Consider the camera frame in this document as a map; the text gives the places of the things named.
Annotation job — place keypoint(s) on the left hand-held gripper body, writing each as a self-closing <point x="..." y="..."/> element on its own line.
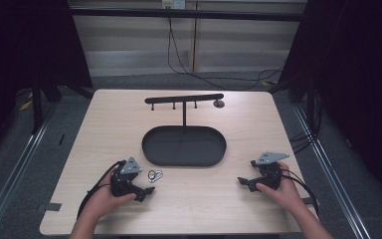
<point x="122" y="186"/>

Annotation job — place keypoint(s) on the grey tape strip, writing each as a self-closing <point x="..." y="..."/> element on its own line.
<point x="306" y="200"/>
<point x="51" y="207"/>

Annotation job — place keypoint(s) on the person's left hand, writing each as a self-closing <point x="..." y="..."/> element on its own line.
<point x="102" y="200"/>

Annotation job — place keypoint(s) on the yellow floor tape piece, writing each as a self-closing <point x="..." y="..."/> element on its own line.
<point x="25" y="105"/>

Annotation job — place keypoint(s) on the black hook rack with tray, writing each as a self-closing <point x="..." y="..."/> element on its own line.
<point x="184" y="147"/>

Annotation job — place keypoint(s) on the dark curtain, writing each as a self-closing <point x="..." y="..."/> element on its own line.
<point x="354" y="66"/>
<point x="23" y="49"/>

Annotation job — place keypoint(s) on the round grey table grommet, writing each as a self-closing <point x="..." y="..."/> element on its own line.
<point x="219" y="104"/>

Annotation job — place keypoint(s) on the black horizontal frame bar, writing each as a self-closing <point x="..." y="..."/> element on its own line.
<point x="185" y="14"/>

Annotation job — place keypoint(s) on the metal floor rail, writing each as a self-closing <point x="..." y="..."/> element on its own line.
<point x="13" y="169"/>
<point x="331" y="172"/>

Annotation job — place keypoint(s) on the person's right hand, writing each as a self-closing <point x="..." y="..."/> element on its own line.
<point x="286" y="194"/>

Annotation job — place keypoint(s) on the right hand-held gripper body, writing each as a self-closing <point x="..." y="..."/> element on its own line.
<point x="270" y="176"/>

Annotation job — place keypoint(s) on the white wall socket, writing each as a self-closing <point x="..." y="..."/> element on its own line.
<point x="174" y="4"/>

